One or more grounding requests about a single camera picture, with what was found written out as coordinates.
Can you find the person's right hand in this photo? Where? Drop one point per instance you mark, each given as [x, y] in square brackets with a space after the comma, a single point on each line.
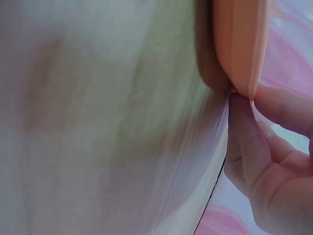
[276, 186]

